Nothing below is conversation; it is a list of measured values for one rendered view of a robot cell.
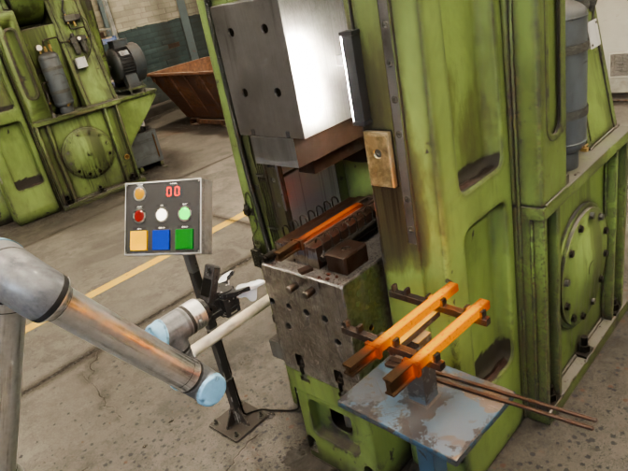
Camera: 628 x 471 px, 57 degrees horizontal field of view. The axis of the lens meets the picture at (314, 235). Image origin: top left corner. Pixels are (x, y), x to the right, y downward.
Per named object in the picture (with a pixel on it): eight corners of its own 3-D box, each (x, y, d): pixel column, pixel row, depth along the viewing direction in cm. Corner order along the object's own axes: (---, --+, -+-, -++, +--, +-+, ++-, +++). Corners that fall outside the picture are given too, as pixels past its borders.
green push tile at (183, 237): (192, 248, 213) (192, 228, 213) (174, 249, 215) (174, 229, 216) (195, 249, 214) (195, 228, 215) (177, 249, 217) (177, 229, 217)
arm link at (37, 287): (21, 249, 115) (238, 379, 158) (4, 236, 124) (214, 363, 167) (-19, 299, 112) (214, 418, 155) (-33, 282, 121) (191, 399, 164)
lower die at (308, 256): (320, 269, 194) (315, 246, 190) (278, 258, 207) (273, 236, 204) (392, 219, 220) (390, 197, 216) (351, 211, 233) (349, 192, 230)
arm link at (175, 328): (148, 353, 165) (136, 323, 161) (183, 330, 172) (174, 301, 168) (165, 363, 158) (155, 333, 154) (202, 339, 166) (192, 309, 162)
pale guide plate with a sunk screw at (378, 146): (394, 188, 173) (387, 133, 166) (370, 185, 179) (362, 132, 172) (398, 186, 174) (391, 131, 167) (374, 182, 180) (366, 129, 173)
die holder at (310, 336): (362, 400, 199) (341, 287, 180) (285, 365, 224) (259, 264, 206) (448, 317, 233) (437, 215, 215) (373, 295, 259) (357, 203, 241)
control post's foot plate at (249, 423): (236, 445, 256) (232, 429, 253) (206, 426, 271) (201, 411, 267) (271, 415, 270) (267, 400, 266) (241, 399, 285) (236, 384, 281)
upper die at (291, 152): (299, 168, 179) (292, 138, 176) (256, 164, 193) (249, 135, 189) (380, 127, 205) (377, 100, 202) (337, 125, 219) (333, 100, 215)
